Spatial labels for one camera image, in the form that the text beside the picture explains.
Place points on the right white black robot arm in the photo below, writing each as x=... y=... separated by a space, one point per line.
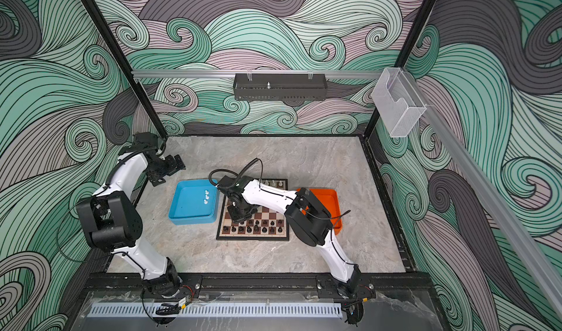
x=309 y=219

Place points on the black perforated wall shelf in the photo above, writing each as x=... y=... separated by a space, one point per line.
x=294 y=88

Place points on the clear acrylic wall holder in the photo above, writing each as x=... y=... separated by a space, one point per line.
x=398 y=100

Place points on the folding chess board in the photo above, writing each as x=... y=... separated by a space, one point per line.
x=263 y=225

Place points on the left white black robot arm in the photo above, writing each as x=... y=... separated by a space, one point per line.
x=111 y=223

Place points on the aluminium wall rail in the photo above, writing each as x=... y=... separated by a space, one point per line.
x=230 y=74

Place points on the blue plastic tray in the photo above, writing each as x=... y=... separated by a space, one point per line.
x=194 y=202

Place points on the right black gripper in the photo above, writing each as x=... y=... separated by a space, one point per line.
x=235 y=218

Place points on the orange plastic tray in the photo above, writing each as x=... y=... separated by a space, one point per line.
x=329 y=199

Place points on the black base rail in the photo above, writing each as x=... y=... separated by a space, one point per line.
x=314 y=281

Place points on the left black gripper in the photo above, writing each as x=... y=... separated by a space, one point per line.
x=173 y=168

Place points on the white slotted cable duct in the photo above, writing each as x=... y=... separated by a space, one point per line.
x=199 y=310

